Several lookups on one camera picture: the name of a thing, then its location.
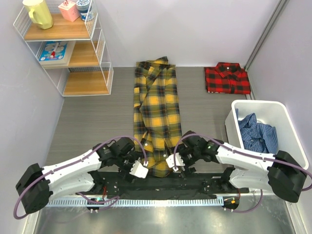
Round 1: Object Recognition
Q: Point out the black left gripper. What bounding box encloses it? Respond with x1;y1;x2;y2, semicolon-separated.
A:
115;150;145;182

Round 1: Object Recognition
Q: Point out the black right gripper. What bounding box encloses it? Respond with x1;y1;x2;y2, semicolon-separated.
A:
170;143;201;177

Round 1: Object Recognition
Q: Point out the yellow plaid long sleeve shirt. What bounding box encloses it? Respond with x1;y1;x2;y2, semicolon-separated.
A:
134;57;182;177

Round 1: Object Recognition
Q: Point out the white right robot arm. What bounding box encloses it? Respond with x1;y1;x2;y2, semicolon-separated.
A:
174;131;311;203

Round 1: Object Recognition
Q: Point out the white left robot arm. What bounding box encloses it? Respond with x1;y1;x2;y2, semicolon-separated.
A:
13;136;141;219

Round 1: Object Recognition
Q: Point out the blue checked shirt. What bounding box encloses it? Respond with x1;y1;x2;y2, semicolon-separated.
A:
235;109;278;154

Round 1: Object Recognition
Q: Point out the red plaid folded shirt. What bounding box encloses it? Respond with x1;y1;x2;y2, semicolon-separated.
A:
204;62;251;95

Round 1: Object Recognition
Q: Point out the white plastic bin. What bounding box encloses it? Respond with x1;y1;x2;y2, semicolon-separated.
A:
225;100;309;170

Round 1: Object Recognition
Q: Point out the blue white book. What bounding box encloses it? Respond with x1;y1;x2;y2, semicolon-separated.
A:
38;40;76;67

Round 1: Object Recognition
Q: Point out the pink box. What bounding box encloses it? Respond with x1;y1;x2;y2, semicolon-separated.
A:
58;0;79;22

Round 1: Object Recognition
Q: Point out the blue white patterned cup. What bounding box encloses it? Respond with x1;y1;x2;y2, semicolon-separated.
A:
76;0;93;21

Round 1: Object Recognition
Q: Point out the yellow pitcher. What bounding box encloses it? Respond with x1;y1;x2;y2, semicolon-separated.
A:
22;0;54;30

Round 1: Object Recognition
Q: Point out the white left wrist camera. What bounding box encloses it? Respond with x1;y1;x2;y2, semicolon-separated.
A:
129;160;149;178

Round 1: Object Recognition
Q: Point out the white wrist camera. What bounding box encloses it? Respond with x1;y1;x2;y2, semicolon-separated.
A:
129;160;149;178
166;153;185;172

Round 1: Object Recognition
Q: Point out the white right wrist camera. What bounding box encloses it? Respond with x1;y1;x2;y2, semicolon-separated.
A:
166;153;185;172

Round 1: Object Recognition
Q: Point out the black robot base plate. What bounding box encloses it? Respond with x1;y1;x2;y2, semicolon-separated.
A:
83;172;249;200

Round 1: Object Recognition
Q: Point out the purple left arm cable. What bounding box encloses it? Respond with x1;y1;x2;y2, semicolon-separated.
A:
13;136;149;220

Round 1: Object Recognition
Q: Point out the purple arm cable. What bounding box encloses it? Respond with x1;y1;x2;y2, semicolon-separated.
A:
172;133;312;215
13;136;149;220

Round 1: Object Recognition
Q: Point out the aluminium rail frame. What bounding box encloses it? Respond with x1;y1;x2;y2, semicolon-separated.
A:
23;174;305;234

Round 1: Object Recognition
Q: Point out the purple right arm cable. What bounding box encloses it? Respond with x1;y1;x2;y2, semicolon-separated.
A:
172;133;312;215

